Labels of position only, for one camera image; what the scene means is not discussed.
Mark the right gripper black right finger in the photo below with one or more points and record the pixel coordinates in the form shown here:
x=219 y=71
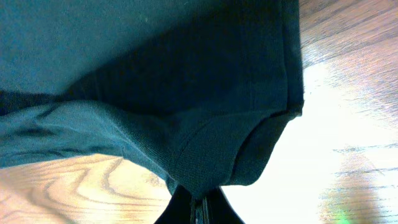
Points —
x=217 y=210

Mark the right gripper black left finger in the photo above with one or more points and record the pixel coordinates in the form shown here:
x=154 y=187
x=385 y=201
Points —
x=180 y=210

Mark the dark green t-shirt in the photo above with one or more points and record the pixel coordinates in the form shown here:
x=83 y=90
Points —
x=201 y=105

